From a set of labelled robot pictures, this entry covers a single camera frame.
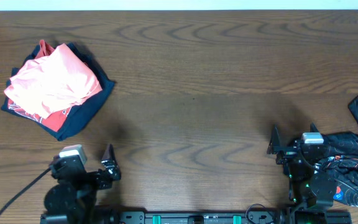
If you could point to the pink t-shirt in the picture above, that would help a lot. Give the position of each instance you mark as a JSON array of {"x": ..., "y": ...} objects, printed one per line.
[{"x": 55, "y": 80}]

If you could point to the red printed folded t-shirt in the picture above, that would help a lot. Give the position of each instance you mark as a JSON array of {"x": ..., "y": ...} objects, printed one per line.
[{"x": 56, "y": 120}]

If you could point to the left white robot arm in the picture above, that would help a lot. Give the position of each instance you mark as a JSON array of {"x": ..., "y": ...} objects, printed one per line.
[{"x": 73, "y": 199}]

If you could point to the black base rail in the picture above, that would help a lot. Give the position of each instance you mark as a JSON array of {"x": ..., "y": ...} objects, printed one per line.
[{"x": 253, "y": 215}]

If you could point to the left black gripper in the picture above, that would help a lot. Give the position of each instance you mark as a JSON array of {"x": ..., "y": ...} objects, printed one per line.
[{"x": 113, "y": 172}]

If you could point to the navy folded garment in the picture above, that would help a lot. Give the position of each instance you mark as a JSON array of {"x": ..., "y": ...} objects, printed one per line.
[{"x": 81, "y": 115}]

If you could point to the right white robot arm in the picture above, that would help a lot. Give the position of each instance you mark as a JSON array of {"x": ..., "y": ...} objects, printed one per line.
[{"x": 310, "y": 190}]

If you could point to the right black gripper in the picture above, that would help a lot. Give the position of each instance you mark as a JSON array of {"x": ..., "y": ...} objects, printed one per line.
[{"x": 287, "y": 153}]

